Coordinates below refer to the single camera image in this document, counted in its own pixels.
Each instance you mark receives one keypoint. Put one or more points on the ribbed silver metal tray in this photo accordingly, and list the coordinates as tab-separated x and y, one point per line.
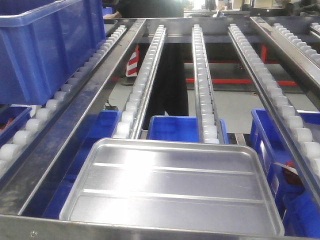
172	185

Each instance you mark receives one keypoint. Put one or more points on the lower blue bin centre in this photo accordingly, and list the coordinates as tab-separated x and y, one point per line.
173	128

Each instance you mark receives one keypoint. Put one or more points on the red white striped post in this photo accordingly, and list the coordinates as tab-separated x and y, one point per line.
132	65

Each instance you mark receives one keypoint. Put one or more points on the lower blue bin right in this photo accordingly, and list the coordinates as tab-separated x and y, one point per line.
299	214

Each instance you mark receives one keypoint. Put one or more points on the left white roller track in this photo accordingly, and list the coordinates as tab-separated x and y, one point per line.
40	115

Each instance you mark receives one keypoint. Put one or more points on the large blue bin on rollers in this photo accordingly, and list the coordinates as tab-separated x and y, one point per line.
43	43

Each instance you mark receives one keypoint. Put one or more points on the right steel lane divider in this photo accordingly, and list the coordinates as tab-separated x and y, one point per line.
304	71

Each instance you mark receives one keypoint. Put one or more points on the lower blue bin left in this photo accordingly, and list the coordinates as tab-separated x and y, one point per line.
103	127

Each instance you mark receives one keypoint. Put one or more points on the small blue bin far left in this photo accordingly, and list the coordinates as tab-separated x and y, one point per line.
12	119

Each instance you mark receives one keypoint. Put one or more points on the steel front shelf bar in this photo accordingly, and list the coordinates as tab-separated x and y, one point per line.
14	227

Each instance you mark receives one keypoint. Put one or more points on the far right roller track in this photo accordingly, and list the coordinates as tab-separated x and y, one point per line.
302	46

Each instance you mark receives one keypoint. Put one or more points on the steel lane divider rail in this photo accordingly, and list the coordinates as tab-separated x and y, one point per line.
29	184

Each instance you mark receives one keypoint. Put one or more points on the white roller track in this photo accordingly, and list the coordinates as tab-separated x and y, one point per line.
40	115
299	139
208	123
133	115

